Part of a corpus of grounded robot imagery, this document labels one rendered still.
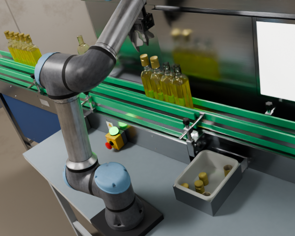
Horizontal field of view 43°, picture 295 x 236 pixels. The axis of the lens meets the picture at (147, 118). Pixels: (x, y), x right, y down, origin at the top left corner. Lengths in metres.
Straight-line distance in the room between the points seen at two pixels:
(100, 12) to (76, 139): 0.85
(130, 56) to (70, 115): 0.78
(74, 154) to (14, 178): 1.93
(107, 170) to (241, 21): 0.72
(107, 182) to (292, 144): 0.66
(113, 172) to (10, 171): 2.10
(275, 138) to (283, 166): 0.12
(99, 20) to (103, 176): 0.95
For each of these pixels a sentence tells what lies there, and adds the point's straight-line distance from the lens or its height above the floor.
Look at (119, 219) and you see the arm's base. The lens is 1.41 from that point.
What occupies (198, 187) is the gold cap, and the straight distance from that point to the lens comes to 1.46.
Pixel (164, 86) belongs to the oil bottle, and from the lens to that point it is 1.62.
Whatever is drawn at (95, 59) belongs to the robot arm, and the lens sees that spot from 1.14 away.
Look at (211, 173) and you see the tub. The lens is 1.56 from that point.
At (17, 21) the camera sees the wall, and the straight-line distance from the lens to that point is 4.23.
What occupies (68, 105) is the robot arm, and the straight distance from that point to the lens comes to 1.25.
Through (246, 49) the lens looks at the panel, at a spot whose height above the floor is 1.19.
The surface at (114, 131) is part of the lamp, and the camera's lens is 1.78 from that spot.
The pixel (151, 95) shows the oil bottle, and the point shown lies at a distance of 1.72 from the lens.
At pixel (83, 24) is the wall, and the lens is 4.58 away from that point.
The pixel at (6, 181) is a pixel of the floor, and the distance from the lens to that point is 3.26.
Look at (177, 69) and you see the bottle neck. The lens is 1.55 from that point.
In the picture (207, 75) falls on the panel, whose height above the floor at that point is 1.03.
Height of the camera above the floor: 1.87
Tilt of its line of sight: 35 degrees down
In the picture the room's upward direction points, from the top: 16 degrees counter-clockwise
